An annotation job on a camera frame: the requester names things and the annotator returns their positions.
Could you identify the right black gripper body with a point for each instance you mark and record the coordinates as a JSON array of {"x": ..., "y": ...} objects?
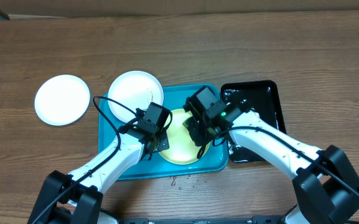
[{"x": 193, "y": 126}]

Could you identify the white plate with stain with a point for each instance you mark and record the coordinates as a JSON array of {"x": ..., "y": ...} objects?
[{"x": 136, "y": 89}]

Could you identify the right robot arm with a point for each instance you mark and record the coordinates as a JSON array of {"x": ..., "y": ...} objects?
[{"x": 325, "y": 183}]

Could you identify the green and yellow sponge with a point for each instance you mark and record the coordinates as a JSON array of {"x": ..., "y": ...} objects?
[{"x": 189, "y": 123}]

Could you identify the black plastic tray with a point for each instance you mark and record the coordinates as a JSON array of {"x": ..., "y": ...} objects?
[{"x": 264, "y": 97}]

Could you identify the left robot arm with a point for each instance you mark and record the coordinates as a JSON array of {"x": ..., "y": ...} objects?
[{"x": 76, "y": 197}]

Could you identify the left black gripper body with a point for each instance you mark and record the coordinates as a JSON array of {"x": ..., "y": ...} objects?
[{"x": 163, "y": 144}]

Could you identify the teal plastic tray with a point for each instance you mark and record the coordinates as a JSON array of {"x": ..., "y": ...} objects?
[{"x": 214, "y": 159}]

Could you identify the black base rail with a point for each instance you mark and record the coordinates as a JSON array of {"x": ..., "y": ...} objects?
[{"x": 258, "y": 219}]

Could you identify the yellow plate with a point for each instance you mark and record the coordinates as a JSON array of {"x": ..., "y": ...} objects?
[{"x": 182, "y": 150}]

